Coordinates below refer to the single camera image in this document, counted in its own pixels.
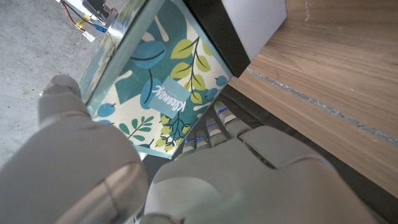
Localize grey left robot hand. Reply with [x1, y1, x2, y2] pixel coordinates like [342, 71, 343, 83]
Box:
[0, 73, 379, 224]

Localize teal floral tissue box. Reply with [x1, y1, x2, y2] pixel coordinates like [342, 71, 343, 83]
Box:
[79, 0, 234, 160]

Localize black box with white base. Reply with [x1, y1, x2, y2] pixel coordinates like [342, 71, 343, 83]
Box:
[183, 0, 289, 78]

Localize black backdrop curtain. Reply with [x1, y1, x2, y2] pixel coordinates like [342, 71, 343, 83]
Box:
[139, 83, 398, 224]

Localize right wrist coloured wire bundle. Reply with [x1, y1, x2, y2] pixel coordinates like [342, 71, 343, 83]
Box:
[58, 0, 108, 43]

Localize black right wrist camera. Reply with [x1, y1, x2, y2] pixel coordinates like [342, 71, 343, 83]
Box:
[82, 0, 109, 19]

